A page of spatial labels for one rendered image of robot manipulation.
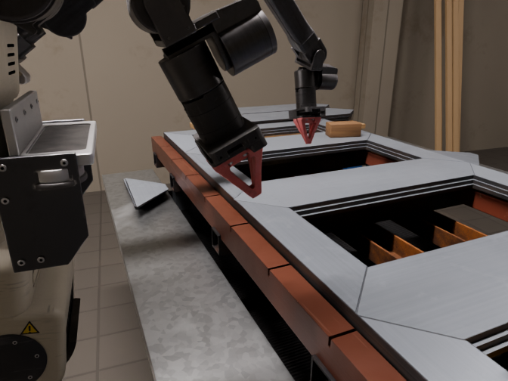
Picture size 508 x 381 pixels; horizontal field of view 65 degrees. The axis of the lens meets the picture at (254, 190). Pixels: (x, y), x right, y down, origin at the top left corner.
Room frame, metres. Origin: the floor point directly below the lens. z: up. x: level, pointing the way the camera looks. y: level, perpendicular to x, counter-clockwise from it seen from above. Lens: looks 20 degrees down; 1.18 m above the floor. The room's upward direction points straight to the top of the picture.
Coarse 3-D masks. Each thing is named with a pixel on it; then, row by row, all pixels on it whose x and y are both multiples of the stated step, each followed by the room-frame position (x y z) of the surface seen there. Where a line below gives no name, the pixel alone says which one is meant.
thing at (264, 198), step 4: (264, 192) 0.89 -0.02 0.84; (244, 196) 0.86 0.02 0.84; (248, 196) 0.86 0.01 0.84; (260, 196) 0.86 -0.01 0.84; (264, 196) 0.86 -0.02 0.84; (268, 196) 0.86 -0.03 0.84; (272, 196) 0.86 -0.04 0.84; (252, 200) 0.84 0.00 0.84; (256, 200) 0.84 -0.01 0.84; (260, 200) 0.84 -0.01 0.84; (264, 200) 0.84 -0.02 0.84; (268, 200) 0.84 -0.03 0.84; (272, 200) 0.84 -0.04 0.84; (276, 200) 0.84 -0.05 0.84; (268, 204) 0.81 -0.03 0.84; (272, 204) 0.81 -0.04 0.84; (276, 204) 0.81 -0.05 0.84; (280, 204) 0.81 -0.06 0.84
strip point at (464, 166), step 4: (432, 160) 1.16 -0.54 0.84; (436, 160) 1.16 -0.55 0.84; (440, 160) 1.16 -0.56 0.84; (444, 160) 1.16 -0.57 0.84; (448, 160) 1.16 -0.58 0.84; (444, 164) 1.12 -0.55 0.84; (448, 164) 1.12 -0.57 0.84; (452, 164) 1.12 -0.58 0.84; (456, 164) 1.12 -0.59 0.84; (460, 164) 1.12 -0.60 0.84; (464, 164) 1.12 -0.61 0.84; (468, 164) 1.12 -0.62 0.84; (456, 168) 1.08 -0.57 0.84; (460, 168) 1.08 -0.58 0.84; (464, 168) 1.08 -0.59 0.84; (468, 168) 1.08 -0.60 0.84; (468, 172) 1.04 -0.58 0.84; (472, 172) 1.04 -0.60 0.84
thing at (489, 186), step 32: (288, 128) 1.68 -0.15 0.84; (320, 128) 1.70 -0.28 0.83; (192, 160) 1.17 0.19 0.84; (224, 192) 0.91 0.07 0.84; (384, 192) 0.90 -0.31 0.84; (416, 192) 0.93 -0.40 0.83; (448, 192) 0.97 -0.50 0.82; (256, 224) 0.73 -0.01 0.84; (288, 256) 0.61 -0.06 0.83; (320, 288) 0.52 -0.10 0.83; (352, 320) 0.44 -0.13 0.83; (384, 352) 0.39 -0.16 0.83
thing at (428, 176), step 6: (396, 162) 1.14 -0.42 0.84; (402, 162) 1.14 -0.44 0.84; (396, 168) 1.08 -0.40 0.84; (402, 168) 1.08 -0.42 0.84; (408, 168) 1.08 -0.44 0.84; (414, 168) 1.08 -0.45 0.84; (420, 168) 1.08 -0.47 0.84; (408, 174) 1.03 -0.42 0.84; (414, 174) 1.03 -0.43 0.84; (420, 174) 1.03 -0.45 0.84; (426, 174) 1.03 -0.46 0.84; (432, 174) 1.03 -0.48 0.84; (438, 174) 1.03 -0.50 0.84; (426, 180) 0.98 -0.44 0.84; (432, 180) 0.98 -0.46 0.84; (438, 180) 0.98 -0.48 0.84; (444, 180) 0.98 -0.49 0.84
